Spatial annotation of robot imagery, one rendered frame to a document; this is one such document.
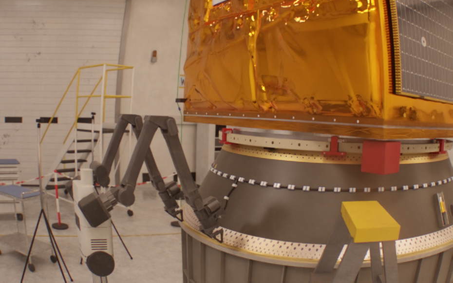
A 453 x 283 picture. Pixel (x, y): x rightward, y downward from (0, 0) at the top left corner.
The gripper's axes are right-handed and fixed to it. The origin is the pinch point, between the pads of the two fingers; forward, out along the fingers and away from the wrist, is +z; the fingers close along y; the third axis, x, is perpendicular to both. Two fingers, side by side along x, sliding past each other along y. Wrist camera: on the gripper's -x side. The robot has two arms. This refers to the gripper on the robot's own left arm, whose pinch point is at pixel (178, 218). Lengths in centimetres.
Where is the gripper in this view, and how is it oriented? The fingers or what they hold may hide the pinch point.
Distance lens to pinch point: 246.1
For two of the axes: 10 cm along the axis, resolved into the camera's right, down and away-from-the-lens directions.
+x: -7.6, 4.9, -4.3
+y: -5.2, -0.5, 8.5
